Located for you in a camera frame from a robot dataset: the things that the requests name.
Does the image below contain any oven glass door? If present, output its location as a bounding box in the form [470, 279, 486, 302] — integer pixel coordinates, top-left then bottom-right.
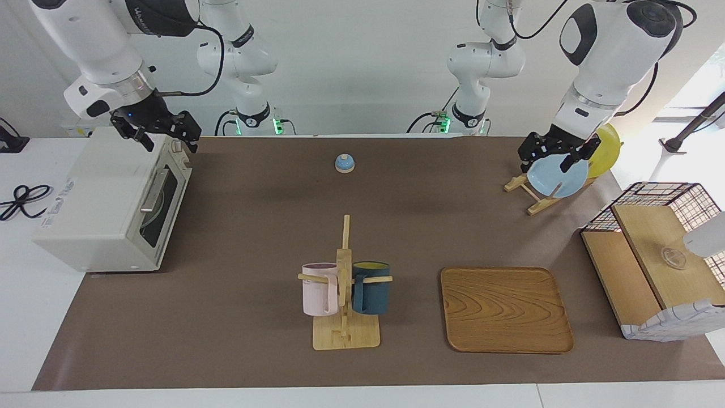
[133, 150, 193, 270]

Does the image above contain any white toaster oven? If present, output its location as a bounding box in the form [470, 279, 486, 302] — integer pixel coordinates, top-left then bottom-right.
[32, 126, 193, 273]

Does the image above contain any light blue plate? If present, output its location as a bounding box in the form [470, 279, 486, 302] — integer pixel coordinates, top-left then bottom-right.
[527, 154, 590, 199]

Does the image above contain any wooden plate rack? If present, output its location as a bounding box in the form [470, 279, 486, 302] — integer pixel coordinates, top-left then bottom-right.
[504, 170, 598, 216]

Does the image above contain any yellow plate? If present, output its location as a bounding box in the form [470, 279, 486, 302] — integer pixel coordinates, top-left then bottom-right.
[586, 124, 622, 179]

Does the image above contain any white power strip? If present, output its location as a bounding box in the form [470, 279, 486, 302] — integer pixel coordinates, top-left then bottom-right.
[59, 119, 96, 138]

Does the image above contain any brown table mat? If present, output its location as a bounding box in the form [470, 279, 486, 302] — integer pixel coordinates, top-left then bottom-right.
[32, 136, 725, 392]

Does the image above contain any black tripod stand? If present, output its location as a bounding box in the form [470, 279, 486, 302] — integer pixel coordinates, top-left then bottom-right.
[660, 91, 725, 154]

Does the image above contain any black clamp object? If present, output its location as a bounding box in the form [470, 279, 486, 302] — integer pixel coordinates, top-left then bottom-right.
[0, 118, 30, 154]

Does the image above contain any small clear glass cup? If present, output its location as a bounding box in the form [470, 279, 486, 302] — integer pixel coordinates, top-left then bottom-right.
[660, 246, 688, 270]

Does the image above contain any wooden tray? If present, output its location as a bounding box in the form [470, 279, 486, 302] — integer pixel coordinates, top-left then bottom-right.
[441, 267, 574, 354]

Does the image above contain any wooden box shelf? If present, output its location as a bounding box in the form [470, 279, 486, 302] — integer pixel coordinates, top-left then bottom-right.
[620, 299, 725, 342]

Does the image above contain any pink mug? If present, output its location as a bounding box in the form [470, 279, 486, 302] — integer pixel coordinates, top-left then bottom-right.
[301, 262, 339, 317]

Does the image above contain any dark blue mug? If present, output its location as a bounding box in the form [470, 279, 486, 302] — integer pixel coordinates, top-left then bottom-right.
[351, 261, 391, 316]

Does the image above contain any wooden mug rack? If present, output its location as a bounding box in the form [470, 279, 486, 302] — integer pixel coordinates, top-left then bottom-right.
[298, 214, 394, 351]

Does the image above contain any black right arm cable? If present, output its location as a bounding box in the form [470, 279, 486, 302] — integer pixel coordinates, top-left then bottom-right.
[153, 23, 226, 97]

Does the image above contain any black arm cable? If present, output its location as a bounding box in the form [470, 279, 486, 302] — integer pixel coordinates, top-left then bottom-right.
[476, 0, 697, 117]
[153, 23, 226, 97]

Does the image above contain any wire basket with wooden shelves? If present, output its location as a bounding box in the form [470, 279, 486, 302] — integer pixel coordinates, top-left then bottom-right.
[581, 181, 725, 341]

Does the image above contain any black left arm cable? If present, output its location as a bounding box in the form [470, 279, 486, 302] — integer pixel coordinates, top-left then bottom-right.
[476, 0, 697, 117]

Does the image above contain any black coiled cable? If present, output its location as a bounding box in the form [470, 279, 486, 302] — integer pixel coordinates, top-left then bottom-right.
[0, 184, 53, 222]

